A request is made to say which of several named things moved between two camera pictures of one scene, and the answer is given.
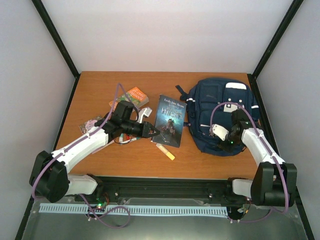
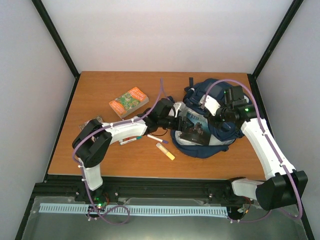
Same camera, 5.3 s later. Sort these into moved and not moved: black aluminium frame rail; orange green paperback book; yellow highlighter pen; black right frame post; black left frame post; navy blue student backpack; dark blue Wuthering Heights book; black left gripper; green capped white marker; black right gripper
Moved: dark blue Wuthering Heights book; black left gripper; black right gripper; navy blue student backpack
Not moved: green capped white marker; black right frame post; black aluminium frame rail; black left frame post; yellow highlighter pen; orange green paperback book
